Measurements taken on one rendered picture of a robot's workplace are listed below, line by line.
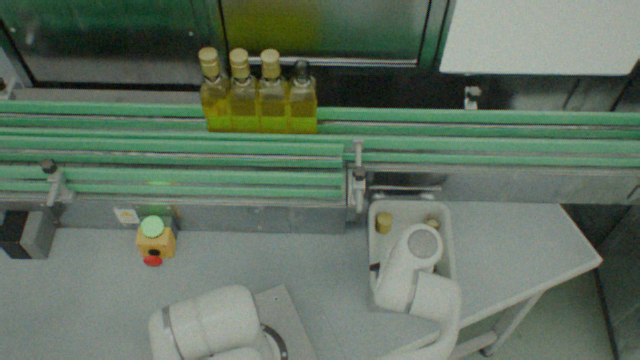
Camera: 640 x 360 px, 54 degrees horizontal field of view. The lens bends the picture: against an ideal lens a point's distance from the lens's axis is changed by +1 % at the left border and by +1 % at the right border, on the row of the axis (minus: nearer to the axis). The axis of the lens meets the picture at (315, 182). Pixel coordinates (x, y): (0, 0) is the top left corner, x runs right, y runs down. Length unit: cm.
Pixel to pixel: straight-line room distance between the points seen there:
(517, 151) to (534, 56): 20
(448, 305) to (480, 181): 46
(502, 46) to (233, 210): 65
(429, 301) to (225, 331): 32
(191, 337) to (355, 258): 52
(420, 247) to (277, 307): 39
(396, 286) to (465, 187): 47
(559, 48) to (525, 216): 38
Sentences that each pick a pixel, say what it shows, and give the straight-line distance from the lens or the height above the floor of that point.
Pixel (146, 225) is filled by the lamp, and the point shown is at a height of 85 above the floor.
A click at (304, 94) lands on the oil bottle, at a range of 120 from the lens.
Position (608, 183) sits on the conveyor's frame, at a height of 84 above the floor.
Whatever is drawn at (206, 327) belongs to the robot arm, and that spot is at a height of 109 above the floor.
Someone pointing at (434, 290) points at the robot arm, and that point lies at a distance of 103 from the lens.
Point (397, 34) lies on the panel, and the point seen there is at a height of 110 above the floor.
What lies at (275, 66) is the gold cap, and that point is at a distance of 117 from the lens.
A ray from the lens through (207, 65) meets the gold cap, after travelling 118.
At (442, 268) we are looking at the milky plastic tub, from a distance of 136.
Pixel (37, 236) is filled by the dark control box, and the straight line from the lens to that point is 144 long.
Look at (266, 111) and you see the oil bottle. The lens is 124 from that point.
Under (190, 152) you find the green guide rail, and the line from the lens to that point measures 134.
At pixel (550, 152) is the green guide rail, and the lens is 140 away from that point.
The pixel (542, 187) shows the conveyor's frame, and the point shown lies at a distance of 147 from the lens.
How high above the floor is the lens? 200
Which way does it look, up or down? 58 degrees down
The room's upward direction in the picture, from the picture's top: straight up
